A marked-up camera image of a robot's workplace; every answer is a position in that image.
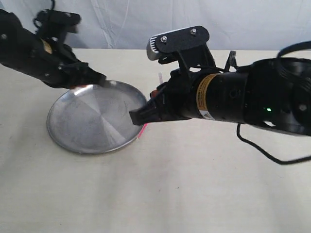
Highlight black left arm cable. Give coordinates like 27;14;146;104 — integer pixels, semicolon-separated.
33;0;56;27

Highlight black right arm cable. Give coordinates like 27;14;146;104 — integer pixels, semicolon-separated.
223;40;311;165

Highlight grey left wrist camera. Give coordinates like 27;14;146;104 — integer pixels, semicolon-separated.
33;10;82;44

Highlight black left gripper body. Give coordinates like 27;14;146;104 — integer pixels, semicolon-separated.
34;38;89;89

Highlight white backdrop curtain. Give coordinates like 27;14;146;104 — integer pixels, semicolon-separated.
0;0;311;51

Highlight pink plastic straw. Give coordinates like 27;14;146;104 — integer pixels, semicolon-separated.
137;72;163;139

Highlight round stainless steel plate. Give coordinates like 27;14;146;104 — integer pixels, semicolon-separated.
46;81;147;154

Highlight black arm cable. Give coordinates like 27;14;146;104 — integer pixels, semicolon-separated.
223;40;311;165
33;0;56;27

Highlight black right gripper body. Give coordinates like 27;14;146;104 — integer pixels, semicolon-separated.
156;68;202;122

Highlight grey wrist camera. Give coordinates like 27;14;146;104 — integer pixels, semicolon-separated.
33;10;82;44
146;26;210;61

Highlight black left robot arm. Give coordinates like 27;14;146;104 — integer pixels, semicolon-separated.
0;10;106;89

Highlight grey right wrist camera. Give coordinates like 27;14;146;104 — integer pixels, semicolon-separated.
146;26;210;61

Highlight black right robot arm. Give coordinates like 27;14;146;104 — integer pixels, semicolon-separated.
130;58;311;135

